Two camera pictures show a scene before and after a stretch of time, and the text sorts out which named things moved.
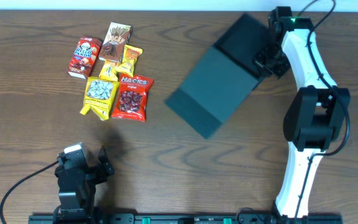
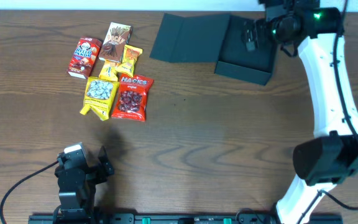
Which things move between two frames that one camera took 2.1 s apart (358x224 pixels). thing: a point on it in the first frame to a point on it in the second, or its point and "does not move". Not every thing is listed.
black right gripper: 278,71 to 258,28
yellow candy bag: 99,95 does not move
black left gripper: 97,172 does not move
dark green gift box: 224,78 to 193,37
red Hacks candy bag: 132,97 does not move
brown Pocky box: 118,36 does not move
